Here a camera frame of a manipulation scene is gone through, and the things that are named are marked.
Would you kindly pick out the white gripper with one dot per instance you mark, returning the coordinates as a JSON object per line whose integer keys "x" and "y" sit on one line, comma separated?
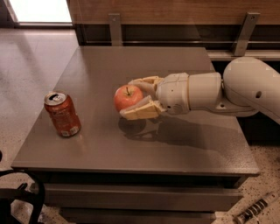
{"x": 172, "y": 92}

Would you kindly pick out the red apple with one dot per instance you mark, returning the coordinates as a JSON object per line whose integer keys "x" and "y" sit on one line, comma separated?
{"x": 126, "y": 96}

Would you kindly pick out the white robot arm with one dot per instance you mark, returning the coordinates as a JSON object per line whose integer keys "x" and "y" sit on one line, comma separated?
{"x": 247, "y": 86}

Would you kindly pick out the orange soda can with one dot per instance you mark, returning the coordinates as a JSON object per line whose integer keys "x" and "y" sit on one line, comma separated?
{"x": 61, "y": 110}

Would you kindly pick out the grey table drawer unit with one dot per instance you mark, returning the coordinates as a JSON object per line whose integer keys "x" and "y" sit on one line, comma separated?
{"x": 118, "y": 203}

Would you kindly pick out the black white striped tool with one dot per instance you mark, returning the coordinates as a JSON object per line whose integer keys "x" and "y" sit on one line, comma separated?
{"x": 255, "y": 209}

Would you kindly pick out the black chair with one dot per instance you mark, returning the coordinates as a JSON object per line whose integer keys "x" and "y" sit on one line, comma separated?
{"x": 8, "y": 195}

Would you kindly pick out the left metal bracket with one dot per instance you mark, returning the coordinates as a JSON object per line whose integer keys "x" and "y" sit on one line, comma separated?
{"x": 115, "y": 28}

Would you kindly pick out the metal bracket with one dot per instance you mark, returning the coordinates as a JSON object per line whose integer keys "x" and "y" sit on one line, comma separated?
{"x": 244, "y": 35}
{"x": 115, "y": 28}

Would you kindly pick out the right metal bracket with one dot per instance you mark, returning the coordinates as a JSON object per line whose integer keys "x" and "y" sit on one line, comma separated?
{"x": 244, "y": 35}

